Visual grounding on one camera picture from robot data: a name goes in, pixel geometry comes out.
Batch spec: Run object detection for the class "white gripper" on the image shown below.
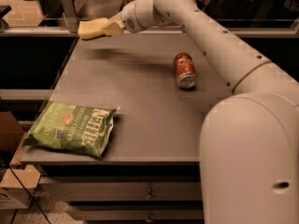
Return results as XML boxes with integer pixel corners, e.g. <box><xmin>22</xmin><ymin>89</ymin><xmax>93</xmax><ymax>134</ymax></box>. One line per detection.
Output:
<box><xmin>101</xmin><ymin>1</ymin><xmax>145</xmax><ymax>36</ymax></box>

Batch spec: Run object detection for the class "yellow sponge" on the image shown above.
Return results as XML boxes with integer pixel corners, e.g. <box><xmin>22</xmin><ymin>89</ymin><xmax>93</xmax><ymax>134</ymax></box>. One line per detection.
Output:
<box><xmin>78</xmin><ymin>18</ymin><xmax>107</xmax><ymax>40</ymax></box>

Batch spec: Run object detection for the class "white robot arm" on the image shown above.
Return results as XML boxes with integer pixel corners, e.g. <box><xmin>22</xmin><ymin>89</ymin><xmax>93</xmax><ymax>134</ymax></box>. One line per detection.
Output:
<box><xmin>105</xmin><ymin>0</ymin><xmax>299</xmax><ymax>224</ymax></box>

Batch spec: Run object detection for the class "green jalapeno chip bag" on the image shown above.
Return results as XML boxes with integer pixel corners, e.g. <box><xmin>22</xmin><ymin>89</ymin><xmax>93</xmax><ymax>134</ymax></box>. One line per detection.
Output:
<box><xmin>22</xmin><ymin>101</ymin><xmax>117</xmax><ymax>158</ymax></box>

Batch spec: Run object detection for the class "red soda can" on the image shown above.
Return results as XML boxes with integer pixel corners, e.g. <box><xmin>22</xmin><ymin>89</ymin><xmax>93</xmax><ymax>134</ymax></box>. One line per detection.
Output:
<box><xmin>173</xmin><ymin>52</ymin><xmax>197</xmax><ymax>89</ymax></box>

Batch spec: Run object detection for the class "upper cabinet drawer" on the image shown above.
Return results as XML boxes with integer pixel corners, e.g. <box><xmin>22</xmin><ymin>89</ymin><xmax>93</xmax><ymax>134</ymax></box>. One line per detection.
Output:
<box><xmin>39</xmin><ymin>176</ymin><xmax>202</xmax><ymax>202</ymax></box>

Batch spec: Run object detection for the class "cabinet drawer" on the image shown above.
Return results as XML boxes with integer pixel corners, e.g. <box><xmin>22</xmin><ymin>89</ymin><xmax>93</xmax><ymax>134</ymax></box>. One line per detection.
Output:
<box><xmin>39</xmin><ymin>176</ymin><xmax>202</xmax><ymax>202</ymax></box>
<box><xmin>67</xmin><ymin>202</ymin><xmax>204</xmax><ymax>221</ymax></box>

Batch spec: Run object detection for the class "cardboard box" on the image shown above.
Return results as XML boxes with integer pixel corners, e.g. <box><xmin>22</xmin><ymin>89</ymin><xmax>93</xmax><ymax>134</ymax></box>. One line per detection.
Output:
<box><xmin>0</xmin><ymin>112</ymin><xmax>40</xmax><ymax>210</ymax></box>

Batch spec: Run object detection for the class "lower cabinet drawer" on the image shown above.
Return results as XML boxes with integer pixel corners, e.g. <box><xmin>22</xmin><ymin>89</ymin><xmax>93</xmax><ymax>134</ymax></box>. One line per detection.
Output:
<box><xmin>67</xmin><ymin>202</ymin><xmax>204</xmax><ymax>221</ymax></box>

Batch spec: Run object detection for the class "left metal bracket post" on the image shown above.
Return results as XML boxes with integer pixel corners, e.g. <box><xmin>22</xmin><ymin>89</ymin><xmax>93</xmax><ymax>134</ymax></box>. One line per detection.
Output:
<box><xmin>61</xmin><ymin>0</ymin><xmax>78</xmax><ymax>33</ymax></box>

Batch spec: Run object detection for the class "black cable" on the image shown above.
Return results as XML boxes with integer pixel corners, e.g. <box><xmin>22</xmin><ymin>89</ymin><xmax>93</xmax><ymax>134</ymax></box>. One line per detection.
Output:
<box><xmin>7</xmin><ymin>163</ymin><xmax>52</xmax><ymax>224</ymax></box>

